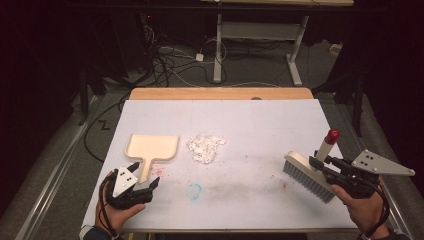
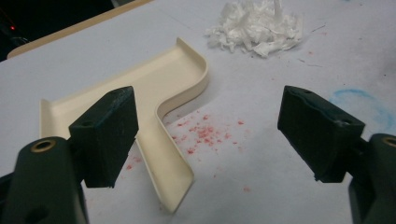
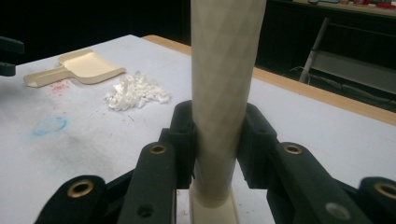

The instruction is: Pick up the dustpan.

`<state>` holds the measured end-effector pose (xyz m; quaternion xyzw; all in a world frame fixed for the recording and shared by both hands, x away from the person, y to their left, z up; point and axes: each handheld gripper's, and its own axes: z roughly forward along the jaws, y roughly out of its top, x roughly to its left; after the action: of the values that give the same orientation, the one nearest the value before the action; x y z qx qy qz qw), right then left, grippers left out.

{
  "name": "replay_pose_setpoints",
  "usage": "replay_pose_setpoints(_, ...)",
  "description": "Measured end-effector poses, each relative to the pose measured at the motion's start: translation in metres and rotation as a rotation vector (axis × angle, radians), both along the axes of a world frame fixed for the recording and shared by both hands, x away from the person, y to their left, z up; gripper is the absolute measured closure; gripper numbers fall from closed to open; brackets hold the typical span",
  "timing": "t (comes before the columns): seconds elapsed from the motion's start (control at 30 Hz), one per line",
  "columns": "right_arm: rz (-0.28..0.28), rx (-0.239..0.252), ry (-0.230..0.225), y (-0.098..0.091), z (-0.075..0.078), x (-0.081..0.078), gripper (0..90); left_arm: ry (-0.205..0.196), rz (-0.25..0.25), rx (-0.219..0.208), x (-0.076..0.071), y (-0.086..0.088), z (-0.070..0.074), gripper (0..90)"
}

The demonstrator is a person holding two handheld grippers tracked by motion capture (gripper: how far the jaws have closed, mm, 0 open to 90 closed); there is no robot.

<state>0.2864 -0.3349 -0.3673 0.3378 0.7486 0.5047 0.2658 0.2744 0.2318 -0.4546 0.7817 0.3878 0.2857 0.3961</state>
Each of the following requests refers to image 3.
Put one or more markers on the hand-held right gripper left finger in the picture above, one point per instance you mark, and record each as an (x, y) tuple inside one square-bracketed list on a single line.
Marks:
[(182, 130)]

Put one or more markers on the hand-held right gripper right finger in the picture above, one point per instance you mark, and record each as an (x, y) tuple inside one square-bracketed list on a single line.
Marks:
[(257, 137)]

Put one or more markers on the cream hand brush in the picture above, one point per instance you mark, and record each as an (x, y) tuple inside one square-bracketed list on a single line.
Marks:
[(222, 93)]

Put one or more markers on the pile of white paper shreds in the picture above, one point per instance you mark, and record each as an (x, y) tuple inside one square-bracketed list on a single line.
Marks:
[(137, 91)]

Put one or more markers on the cream dustpan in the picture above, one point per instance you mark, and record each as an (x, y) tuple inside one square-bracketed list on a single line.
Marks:
[(81, 67)]

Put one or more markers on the grey metal stand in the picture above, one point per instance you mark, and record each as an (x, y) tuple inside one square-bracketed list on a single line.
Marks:
[(342, 67)]

